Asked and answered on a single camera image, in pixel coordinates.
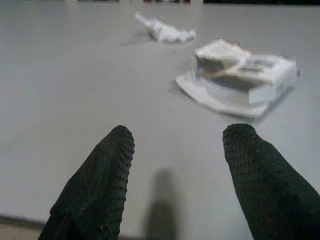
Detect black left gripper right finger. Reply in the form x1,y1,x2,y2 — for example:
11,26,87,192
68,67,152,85
221,123,320,240

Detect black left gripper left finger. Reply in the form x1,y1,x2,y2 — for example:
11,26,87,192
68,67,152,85
37,124,136,240

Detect torn white carton box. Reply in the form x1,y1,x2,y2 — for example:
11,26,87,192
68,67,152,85
174,37,300,119

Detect crumpled white paper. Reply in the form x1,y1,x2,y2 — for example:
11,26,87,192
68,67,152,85
134,12,198,43

